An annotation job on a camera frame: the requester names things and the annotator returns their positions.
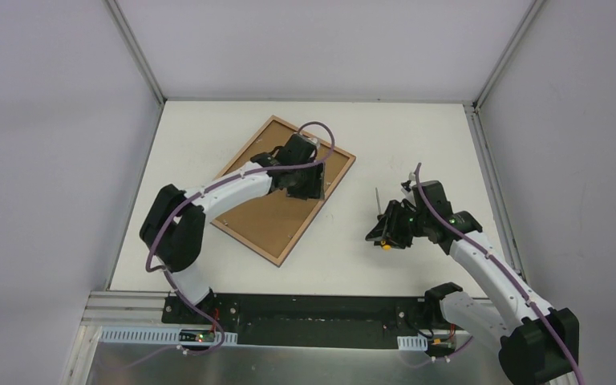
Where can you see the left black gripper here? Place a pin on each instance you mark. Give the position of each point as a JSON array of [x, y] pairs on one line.
[[306, 188]]

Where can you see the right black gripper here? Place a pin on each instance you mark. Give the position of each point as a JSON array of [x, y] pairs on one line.
[[387, 228]]

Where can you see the black yellow screwdriver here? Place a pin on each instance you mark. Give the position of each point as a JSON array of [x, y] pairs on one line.
[[380, 212]]

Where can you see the blue wooden picture frame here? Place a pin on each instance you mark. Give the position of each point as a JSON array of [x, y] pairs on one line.
[[272, 225]]

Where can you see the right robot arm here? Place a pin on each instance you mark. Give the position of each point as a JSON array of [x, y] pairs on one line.
[[534, 342]]

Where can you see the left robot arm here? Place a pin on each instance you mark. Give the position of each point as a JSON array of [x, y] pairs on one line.
[[174, 226]]

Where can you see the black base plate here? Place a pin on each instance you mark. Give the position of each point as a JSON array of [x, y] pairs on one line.
[[283, 320]]

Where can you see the right white cable duct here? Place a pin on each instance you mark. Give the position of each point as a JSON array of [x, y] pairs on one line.
[[412, 343]]

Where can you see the white cable duct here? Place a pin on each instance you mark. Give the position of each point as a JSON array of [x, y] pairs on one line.
[[165, 336], [412, 343]]

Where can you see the left white cable duct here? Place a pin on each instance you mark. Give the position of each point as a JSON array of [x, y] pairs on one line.
[[165, 336]]

